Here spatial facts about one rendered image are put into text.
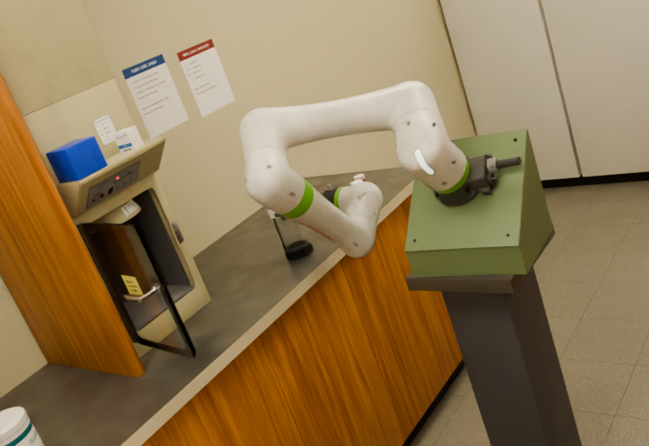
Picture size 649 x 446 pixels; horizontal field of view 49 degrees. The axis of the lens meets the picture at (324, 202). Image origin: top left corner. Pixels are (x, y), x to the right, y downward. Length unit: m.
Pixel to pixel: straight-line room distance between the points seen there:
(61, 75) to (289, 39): 1.56
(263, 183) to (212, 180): 1.23
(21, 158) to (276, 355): 0.93
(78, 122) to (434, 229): 1.04
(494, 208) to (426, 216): 0.20
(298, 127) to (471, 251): 0.56
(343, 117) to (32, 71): 0.84
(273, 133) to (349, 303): 0.85
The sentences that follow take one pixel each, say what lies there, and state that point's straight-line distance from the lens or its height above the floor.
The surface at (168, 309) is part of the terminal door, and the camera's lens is 1.90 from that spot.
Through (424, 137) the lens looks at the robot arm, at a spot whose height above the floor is 1.35.
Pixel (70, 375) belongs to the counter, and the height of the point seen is 0.94.
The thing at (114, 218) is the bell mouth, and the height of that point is 1.34.
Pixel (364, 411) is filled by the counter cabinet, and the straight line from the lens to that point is 2.61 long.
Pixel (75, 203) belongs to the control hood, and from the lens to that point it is 2.04.
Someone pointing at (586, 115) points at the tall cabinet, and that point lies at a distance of 4.56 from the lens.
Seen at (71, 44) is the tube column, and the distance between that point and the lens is 2.17.
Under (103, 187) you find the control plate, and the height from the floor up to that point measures 1.46.
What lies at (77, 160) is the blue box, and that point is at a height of 1.56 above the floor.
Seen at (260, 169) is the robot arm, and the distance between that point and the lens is 1.77.
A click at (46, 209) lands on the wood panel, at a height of 1.47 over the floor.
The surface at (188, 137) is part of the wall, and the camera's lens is 2.93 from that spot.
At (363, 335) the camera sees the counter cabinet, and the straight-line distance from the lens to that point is 2.57.
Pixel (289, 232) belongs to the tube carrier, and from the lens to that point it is 2.39.
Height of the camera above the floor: 1.83
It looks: 18 degrees down
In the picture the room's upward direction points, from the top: 20 degrees counter-clockwise
